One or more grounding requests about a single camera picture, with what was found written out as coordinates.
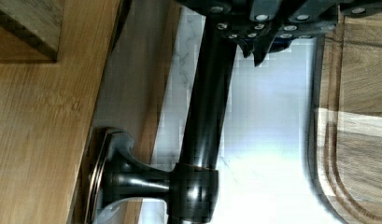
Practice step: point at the wooden drawer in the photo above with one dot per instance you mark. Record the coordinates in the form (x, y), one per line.
(114, 57)

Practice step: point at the black drawer handle bar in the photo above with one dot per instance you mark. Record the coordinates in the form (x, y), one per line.
(191, 189)

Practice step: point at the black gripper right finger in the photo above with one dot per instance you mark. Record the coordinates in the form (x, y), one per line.
(309, 13)

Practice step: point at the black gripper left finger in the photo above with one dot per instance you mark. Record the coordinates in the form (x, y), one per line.
(232, 19)

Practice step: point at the wooden cutting board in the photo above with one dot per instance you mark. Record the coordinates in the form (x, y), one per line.
(346, 156)

